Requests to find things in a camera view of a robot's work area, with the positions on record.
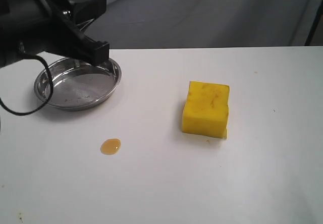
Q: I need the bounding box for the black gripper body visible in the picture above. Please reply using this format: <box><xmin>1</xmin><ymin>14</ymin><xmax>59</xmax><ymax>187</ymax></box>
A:
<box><xmin>1</xmin><ymin>0</ymin><xmax>76</xmax><ymax>58</ymax></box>

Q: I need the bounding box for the grey backdrop cloth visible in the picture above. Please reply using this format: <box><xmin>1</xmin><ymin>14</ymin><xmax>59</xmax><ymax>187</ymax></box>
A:
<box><xmin>87</xmin><ymin>0</ymin><xmax>322</xmax><ymax>49</ymax></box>

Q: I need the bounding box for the round stainless steel dish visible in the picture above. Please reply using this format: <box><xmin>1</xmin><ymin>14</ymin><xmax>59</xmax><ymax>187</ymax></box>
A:
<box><xmin>47</xmin><ymin>58</ymin><xmax>122</xmax><ymax>111</ymax></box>

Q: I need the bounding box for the amber liquid spill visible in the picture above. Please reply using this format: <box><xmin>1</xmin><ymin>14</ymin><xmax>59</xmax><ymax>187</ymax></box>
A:
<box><xmin>100</xmin><ymin>138</ymin><xmax>121</xmax><ymax>155</ymax></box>

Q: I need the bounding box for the yellow sponge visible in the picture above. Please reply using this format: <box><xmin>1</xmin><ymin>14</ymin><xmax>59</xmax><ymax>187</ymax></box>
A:
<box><xmin>181</xmin><ymin>81</ymin><xmax>230</xmax><ymax>139</ymax></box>

